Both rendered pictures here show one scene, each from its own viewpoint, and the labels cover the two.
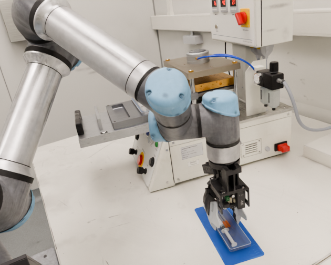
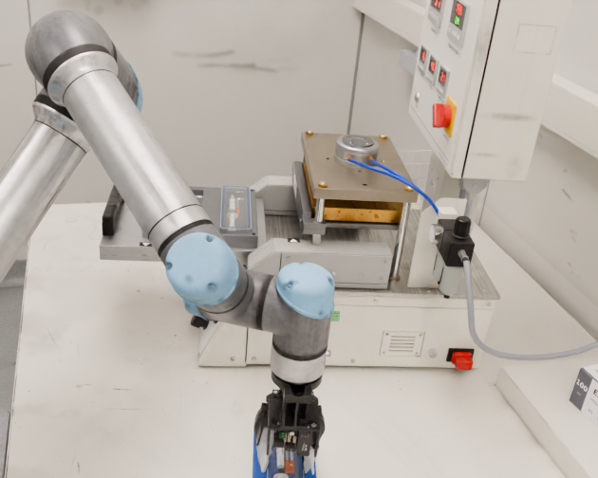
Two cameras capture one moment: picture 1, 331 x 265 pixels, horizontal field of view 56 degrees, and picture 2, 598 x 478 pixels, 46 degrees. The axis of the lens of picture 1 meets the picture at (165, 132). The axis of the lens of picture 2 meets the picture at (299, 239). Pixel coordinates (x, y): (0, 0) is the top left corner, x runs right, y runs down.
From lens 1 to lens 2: 36 cm
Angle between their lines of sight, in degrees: 8
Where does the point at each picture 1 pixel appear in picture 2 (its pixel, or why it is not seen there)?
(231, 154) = (302, 372)
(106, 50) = (137, 173)
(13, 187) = not seen: outside the picture
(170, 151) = not seen: hidden behind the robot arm
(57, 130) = not seen: hidden behind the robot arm
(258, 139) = (420, 333)
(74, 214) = (62, 364)
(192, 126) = (248, 312)
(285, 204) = (405, 465)
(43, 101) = (43, 192)
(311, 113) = (571, 301)
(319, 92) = (592, 267)
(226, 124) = (301, 327)
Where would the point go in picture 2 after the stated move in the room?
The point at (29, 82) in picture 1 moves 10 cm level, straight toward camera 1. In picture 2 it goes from (28, 156) to (20, 186)
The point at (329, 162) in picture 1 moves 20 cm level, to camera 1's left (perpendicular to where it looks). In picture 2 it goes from (526, 415) to (412, 396)
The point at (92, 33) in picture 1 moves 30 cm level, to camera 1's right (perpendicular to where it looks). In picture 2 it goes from (124, 137) to (375, 172)
